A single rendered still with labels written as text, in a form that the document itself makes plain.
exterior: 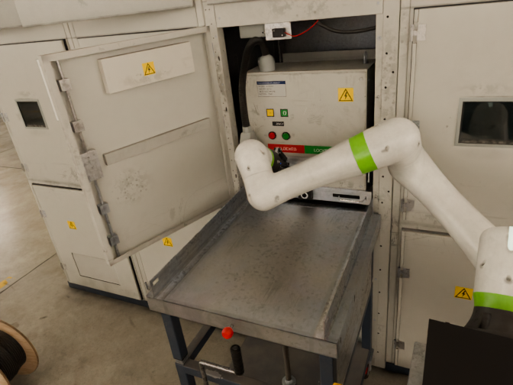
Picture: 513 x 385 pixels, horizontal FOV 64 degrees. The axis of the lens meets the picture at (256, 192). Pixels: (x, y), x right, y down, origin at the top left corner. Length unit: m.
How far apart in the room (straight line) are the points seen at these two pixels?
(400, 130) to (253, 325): 0.67
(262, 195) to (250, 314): 0.35
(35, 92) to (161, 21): 0.88
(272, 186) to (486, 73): 0.72
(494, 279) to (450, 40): 0.73
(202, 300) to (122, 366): 1.18
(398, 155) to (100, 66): 0.95
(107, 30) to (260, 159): 0.98
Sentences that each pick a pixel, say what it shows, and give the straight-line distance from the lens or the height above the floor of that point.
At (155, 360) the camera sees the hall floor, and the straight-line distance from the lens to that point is 2.38.
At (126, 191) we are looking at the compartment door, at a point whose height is 1.08.
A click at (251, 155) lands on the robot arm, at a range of 1.27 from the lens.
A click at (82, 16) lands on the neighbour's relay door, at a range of 1.74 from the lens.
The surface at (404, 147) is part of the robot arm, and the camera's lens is 1.16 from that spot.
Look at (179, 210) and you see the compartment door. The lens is 1.71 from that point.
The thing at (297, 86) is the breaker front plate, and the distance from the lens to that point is 1.60.
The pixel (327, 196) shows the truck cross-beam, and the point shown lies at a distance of 1.71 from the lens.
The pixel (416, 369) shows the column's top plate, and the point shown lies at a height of 0.75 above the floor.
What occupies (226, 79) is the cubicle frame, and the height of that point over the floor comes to 1.38.
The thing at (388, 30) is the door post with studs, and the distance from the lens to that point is 1.45.
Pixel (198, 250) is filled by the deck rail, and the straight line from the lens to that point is 1.53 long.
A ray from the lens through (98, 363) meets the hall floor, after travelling 2.50.
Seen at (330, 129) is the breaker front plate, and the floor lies 1.17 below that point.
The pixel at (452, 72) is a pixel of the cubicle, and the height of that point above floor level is 1.39.
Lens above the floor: 1.68
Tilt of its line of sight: 26 degrees down
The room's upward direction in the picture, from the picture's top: 7 degrees counter-clockwise
